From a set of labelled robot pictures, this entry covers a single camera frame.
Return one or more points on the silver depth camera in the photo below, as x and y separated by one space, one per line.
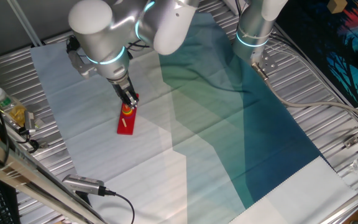
82 184

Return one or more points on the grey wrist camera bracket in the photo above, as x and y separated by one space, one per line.
81 65

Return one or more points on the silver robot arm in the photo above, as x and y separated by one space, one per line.
104 31

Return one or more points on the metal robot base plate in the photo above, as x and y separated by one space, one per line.
267 62

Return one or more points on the blue green patterned cloth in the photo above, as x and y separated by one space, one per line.
197 140

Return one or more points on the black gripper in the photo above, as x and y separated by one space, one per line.
121 87

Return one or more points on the thin aluminium rod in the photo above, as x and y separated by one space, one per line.
25 25

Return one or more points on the colourful wall tapestry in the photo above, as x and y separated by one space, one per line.
322 46

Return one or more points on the red Hanoi board with pegs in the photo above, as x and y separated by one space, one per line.
127 127

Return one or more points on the light wooden block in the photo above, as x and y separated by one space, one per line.
337 4

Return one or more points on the aluminium frame rail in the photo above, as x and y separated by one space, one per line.
353 202
26 174

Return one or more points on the metal clamp camera mount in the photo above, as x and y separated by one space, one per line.
30 119

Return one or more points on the yellow oil bottle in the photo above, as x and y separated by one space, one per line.
9 104

